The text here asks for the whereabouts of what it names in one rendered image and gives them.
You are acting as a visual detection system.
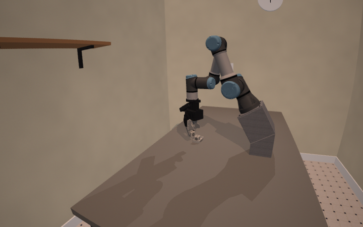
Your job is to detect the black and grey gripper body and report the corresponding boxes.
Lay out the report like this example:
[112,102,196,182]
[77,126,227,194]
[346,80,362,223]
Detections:
[185,99,203,121]

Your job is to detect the beige number cube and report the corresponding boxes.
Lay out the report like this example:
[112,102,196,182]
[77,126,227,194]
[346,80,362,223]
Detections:
[194,135,201,141]
[188,130,195,138]

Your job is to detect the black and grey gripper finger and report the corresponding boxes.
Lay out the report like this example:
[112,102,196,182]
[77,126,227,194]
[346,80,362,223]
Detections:
[184,115,194,136]
[192,121,200,132]

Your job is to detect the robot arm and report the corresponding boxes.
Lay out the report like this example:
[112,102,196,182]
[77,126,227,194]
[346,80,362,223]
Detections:
[186,35,261,114]

